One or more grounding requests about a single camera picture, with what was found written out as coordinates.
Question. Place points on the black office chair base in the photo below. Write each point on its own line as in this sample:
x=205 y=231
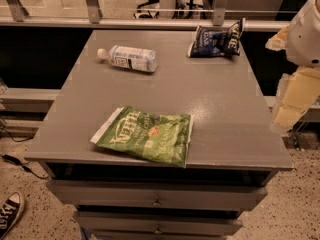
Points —
x=147 y=10

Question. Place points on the green chip bag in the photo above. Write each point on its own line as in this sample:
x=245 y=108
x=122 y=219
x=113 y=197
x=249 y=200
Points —
x=157 y=138

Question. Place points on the black white sneaker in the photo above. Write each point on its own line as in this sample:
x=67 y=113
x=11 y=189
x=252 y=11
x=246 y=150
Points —
x=10 y=212

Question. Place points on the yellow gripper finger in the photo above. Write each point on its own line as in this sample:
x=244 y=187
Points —
x=278 y=41
x=295 y=94

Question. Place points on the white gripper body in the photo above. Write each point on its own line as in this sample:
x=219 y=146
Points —
x=305 y=37

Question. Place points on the clear plastic water bottle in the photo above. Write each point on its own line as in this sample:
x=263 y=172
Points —
x=138 y=59

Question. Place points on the grey drawer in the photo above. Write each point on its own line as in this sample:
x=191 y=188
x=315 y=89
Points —
x=157 y=224
x=156 y=195

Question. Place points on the grey metal railing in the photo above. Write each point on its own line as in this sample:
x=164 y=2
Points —
x=125 y=14

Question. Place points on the upper grey drawer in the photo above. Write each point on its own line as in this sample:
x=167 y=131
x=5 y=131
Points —
x=156 y=195

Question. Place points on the lower grey drawer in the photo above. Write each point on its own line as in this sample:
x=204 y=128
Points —
x=157 y=224

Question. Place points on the blue chip bag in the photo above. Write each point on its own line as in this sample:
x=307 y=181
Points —
x=208 y=43

